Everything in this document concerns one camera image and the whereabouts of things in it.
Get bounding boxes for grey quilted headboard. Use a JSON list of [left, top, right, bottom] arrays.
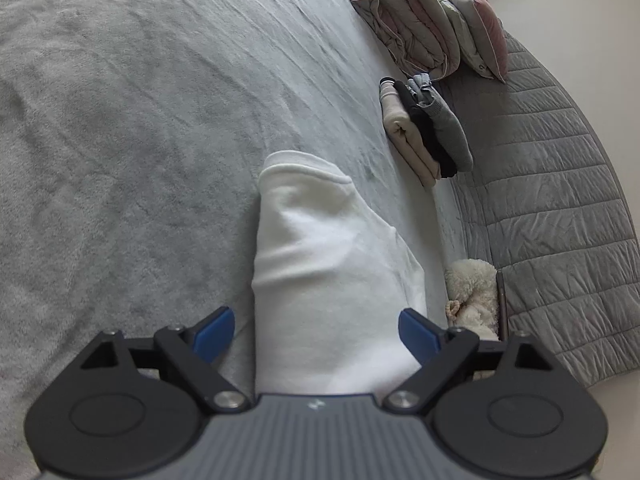
[[435, 30, 640, 388]]

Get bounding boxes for pink grey pillow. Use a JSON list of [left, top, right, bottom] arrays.
[[435, 0, 508, 83]]

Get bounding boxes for folded beige garment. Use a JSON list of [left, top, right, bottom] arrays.
[[379, 82, 438, 189]]

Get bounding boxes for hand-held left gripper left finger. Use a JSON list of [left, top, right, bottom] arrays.
[[80, 306, 252, 413]]

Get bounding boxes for grey bed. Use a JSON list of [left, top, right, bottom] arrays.
[[0, 0, 471, 480]]

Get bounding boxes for white plush toy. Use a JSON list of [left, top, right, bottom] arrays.
[[444, 258, 501, 381]]

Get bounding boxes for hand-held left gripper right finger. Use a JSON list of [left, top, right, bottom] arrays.
[[382, 308, 573, 413]]

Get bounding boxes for white printed sweatshirt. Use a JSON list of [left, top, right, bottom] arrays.
[[251, 151, 427, 396]]

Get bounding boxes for folded black garment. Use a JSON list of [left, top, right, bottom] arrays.
[[380, 77, 458, 178]]

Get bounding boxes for folded grey pink quilt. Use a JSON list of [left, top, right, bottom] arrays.
[[345, 0, 461, 81]]

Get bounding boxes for light grey pillow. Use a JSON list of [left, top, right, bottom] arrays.
[[427, 0, 493, 80]]

